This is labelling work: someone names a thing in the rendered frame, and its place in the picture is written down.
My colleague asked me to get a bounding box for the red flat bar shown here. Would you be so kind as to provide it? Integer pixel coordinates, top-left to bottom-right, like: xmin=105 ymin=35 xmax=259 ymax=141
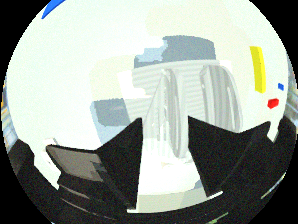
xmin=267 ymin=97 xmax=279 ymax=108

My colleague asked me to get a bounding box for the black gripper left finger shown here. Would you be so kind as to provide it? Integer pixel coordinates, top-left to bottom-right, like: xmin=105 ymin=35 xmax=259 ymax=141
xmin=45 ymin=117 xmax=144 ymax=210

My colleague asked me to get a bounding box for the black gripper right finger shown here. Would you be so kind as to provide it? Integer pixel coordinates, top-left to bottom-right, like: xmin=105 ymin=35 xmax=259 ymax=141
xmin=188 ymin=115 xmax=271 ymax=197

